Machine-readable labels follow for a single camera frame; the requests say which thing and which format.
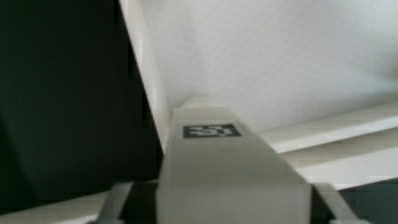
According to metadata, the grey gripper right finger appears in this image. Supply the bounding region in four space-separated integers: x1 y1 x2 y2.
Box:
309 183 362 224

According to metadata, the white U-shaped fence frame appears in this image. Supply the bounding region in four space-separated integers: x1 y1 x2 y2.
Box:
0 128 398 224

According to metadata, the white desk top tray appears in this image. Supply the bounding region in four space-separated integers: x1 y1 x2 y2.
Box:
118 0 398 151

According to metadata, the white desk leg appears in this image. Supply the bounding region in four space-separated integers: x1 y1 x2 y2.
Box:
156 96 310 224

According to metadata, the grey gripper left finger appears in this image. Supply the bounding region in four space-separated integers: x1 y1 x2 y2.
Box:
94 181 158 224

